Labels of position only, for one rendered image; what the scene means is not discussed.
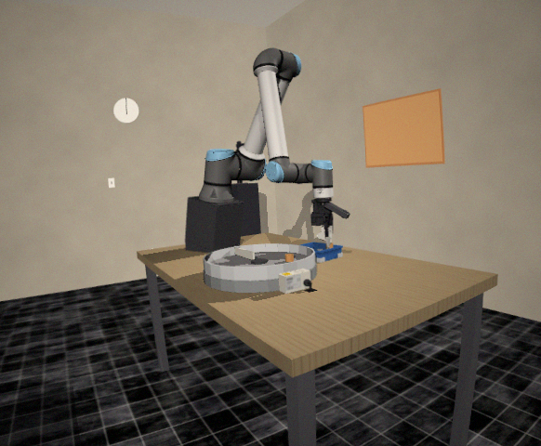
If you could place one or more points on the blue crate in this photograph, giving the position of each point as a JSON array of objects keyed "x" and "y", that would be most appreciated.
[{"x": 326, "y": 254}]

